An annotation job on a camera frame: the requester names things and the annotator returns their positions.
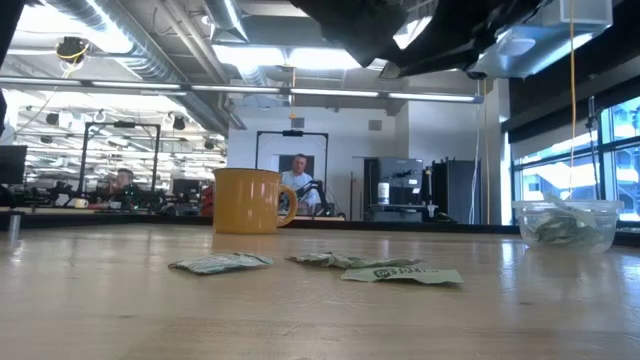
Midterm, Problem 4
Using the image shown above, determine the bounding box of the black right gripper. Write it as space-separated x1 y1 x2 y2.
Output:
379 0 544 79

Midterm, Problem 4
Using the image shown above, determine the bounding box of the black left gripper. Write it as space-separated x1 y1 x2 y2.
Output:
289 0 409 69

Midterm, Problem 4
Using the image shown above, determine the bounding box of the pale sweetener packet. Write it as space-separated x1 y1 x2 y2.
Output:
286 252 425 270

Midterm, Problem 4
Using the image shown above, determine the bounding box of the clear plastic bin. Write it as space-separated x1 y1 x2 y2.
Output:
512 199 625 254

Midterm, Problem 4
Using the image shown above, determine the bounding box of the long ceiling light bar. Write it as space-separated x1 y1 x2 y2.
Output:
0 75 485 105

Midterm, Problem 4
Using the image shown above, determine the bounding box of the dark equipment rack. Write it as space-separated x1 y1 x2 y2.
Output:
363 157 426 224

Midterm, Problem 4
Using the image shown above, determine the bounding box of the dark tall cabinet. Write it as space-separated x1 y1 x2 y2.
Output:
430 158 482 225

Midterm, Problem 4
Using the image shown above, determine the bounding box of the person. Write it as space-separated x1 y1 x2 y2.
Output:
279 153 322 211
102 168 144 210

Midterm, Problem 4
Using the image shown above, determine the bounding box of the pale green stevia packet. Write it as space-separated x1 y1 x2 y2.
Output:
341 266 465 286
542 192 599 229

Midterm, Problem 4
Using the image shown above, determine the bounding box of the yellow ceramic mug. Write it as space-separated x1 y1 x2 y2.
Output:
213 167 299 235

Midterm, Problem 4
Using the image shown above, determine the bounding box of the green white truvia packet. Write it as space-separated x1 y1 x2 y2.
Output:
168 252 274 276
532 213 606 247

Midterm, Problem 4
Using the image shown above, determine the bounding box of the red object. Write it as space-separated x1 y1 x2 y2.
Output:
200 183 216 217

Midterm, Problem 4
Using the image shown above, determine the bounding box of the black monitor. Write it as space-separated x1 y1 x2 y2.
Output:
0 144 28 185

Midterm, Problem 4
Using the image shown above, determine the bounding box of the silver ceiling duct box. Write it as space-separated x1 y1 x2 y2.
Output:
469 0 614 80

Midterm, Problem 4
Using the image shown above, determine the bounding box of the white hanging cable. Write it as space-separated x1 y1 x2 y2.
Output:
468 82 481 225

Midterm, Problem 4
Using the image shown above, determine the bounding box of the black camera rig frame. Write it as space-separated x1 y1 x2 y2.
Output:
254 129 330 217
77 121 162 199

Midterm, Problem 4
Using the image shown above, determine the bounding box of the black hanging cable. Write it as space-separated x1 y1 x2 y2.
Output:
586 96 600 201

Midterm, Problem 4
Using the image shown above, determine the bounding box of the black window frame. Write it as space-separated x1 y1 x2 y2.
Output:
509 94 640 224

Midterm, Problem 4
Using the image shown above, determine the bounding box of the silver round air duct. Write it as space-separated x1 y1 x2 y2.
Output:
44 0 231 136

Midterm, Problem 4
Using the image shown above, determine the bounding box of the black ceiling cable reel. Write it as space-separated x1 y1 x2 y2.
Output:
54 35 91 65

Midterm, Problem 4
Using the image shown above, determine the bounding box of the black diagonal frame strut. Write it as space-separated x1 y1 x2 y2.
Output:
0 0 25 66

